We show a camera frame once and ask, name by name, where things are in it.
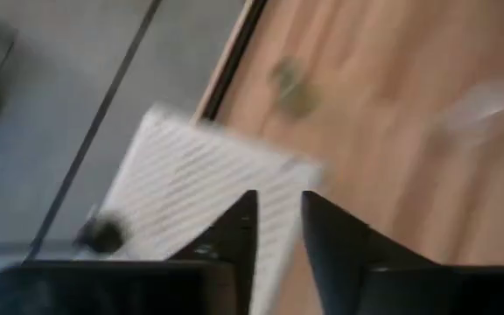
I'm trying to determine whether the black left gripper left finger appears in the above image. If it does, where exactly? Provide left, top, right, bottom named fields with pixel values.
left=0, top=189, right=260, bottom=315

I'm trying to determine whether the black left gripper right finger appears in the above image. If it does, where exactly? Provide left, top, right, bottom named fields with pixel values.
left=300, top=190, right=504, bottom=315

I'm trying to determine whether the greenish ribbed glass candle holder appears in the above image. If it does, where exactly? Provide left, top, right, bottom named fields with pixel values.
left=269, top=56, right=323, bottom=119

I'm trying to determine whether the tall black candlestick holder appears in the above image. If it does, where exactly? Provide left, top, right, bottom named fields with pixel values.
left=74, top=212, right=130, bottom=256

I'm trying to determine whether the clear ribbed glass candle holder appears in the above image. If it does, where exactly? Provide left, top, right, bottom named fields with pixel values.
left=439, top=78, right=504, bottom=141

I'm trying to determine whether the white perforated metal shelf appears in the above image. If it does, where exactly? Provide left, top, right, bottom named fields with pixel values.
left=74, top=102, right=326, bottom=315

